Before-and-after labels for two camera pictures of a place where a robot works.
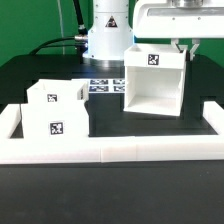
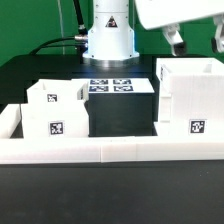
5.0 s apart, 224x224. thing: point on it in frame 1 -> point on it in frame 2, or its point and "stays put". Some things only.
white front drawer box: x=57 y=120 stays put
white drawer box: x=58 y=92 stays put
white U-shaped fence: x=111 y=149 stays put
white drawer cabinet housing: x=154 y=79 -> x=190 y=97
